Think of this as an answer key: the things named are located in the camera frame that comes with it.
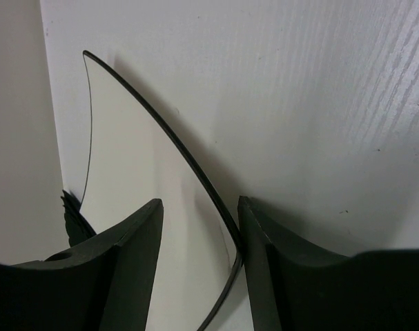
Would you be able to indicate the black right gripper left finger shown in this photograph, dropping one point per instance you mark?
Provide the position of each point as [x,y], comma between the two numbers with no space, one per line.
[103,283]

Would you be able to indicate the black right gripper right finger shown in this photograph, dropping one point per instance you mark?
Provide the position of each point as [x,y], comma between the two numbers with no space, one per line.
[294,284]

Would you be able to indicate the square white plate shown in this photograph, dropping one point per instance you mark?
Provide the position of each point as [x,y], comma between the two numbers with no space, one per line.
[135,156]

